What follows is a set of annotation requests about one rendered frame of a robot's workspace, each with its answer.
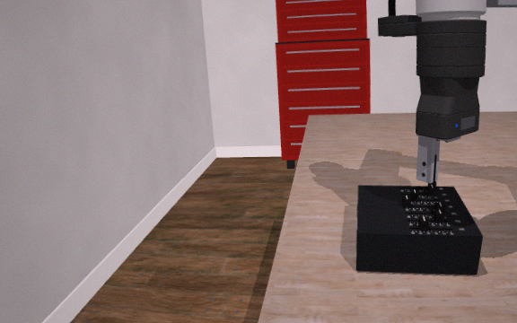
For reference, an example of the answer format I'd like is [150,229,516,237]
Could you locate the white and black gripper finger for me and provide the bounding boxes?
[434,136,460,182]
[416,135,455,183]

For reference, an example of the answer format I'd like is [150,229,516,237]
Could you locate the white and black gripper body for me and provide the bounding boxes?
[378,0,486,140]

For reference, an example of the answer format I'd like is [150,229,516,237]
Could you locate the black lighting desk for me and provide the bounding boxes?
[356,181,483,275]

